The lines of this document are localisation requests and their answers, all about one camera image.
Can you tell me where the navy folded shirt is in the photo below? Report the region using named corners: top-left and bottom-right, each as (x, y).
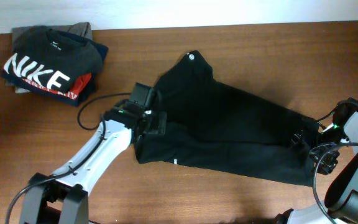
top-left (1, 27), bottom-right (108, 106)

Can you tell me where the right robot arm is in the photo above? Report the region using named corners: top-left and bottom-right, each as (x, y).
top-left (271, 98), bottom-right (358, 223)

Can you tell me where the black t-shirt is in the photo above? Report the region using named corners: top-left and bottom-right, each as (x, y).
top-left (135, 50), bottom-right (318, 186)

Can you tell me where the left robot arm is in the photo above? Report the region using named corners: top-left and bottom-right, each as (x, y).
top-left (19, 106), bottom-right (167, 223)

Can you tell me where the black Nike folded shirt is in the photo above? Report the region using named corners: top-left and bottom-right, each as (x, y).
top-left (1, 26), bottom-right (103, 93)

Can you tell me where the red folded shirt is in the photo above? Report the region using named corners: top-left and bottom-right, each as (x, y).
top-left (21, 73), bottom-right (92, 100)

